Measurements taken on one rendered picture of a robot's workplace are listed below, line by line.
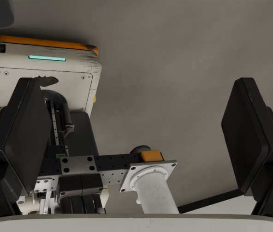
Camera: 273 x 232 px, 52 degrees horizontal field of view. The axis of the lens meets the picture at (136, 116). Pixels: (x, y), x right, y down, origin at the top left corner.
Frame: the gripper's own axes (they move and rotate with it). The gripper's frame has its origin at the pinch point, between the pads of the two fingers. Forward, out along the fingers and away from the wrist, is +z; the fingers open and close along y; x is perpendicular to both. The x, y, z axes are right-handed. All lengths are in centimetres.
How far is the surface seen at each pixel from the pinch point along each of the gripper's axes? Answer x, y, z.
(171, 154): -239, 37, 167
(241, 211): -380, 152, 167
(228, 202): -380, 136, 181
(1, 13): -19, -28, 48
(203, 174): -303, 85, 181
